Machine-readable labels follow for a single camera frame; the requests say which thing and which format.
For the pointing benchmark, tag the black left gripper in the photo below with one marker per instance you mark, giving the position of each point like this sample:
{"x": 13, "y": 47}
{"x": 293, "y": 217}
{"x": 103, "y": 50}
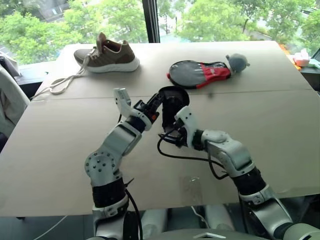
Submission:
{"x": 144, "y": 109}

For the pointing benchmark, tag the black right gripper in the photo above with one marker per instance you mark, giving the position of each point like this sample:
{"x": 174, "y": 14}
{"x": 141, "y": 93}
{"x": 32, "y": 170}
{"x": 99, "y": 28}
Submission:
{"x": 180, "y": 135}

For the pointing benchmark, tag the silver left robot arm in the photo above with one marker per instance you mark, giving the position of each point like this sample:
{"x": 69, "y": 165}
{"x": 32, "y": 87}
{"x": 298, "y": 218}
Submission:
{"x": 119, "y": 141}

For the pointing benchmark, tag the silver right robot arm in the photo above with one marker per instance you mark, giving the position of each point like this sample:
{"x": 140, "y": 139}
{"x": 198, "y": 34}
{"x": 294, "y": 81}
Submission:
{"x": 232, "y": 152}

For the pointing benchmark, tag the grey and red racket cover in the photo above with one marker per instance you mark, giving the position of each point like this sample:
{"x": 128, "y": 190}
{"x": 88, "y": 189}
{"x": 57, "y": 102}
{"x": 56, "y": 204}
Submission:
{"x": 192, "y": 75}

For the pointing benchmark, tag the clear tape patch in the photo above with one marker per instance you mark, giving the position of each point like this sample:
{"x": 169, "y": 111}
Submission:
{"x": 191, "y": 187}

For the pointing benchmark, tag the brown sneaker with white laces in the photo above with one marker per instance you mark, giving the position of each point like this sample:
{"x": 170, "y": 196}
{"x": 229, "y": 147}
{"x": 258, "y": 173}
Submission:
{"x": 110, "y": 58}

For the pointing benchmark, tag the grey plush toy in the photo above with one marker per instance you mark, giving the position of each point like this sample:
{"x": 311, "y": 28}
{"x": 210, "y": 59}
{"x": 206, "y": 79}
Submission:
{"x": 238, "y": 63}

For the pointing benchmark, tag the silver robot torso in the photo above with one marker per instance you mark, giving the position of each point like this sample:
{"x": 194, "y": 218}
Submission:
{"x": 215, "y": 233}

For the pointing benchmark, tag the white fabric chair cover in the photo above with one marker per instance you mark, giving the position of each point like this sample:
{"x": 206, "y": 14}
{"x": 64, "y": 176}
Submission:
{"x": 11, "y": 100}

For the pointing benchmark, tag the pink tissue pack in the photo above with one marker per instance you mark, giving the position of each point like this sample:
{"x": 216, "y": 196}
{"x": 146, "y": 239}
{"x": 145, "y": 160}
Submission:
{"x": 301, "y": 58}

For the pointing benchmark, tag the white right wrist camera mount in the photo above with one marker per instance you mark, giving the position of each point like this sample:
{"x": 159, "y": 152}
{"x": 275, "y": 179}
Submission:
{"x": 189, "y": 122}

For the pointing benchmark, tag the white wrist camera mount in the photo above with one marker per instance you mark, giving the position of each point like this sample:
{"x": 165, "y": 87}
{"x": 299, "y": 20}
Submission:
{"x": 189, "y": 122}
{"x": 124, "y": 101}

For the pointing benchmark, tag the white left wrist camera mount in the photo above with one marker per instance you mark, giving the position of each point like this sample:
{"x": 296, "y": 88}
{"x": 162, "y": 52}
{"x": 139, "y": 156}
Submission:
{"x": 124, "y": 101}

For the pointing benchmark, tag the black window frame post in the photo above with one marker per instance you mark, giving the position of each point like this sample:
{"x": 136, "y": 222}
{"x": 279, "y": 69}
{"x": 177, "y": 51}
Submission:
{"x": 151, "y": 21}

